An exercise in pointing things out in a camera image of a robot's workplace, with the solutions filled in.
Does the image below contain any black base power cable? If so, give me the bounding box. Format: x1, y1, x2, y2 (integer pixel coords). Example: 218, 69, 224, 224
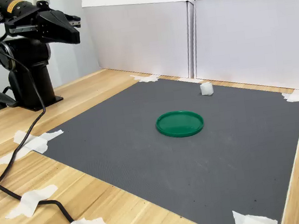
0, 84, 20, 113

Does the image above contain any small white plastic terminal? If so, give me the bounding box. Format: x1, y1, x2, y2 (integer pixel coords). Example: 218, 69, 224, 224
199, 81, 215, 98

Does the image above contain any round green lid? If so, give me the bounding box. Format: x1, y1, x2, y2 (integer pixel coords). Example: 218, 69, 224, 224
154, 107, 206, 141

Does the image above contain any dark grey mat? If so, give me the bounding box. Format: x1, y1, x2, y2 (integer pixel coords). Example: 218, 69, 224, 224
34, 60, 299, 224

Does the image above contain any white partition panel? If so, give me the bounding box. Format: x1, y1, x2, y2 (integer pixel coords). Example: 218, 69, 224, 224
81, 0, 205, 91
184, 0, 299, 108

